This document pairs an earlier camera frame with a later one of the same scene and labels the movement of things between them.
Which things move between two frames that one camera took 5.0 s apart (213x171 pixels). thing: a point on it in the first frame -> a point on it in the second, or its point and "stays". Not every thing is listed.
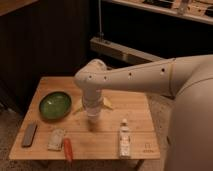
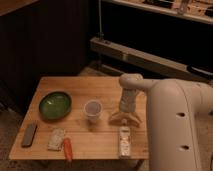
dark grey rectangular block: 29,135 stays
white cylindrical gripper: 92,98 -> 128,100
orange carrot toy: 68,149 stays
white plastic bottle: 124,140 stays
